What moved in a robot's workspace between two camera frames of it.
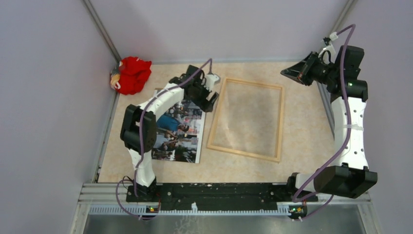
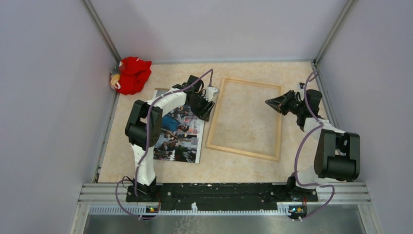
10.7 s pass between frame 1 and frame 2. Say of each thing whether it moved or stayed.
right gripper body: moved
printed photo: stayed
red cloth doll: stayed
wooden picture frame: stayed
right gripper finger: moved
